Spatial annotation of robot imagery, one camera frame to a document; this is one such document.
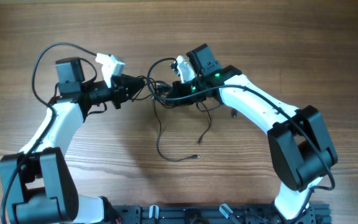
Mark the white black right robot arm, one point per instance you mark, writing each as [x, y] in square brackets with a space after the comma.
[301, 148]

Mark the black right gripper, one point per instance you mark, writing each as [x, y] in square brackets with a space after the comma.
[178, 89]

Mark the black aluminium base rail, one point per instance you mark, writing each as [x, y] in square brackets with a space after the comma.
[248, 214]

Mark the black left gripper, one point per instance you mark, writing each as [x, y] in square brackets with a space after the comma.
[120, 86]

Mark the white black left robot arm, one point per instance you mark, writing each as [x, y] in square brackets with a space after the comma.
[38, 186]

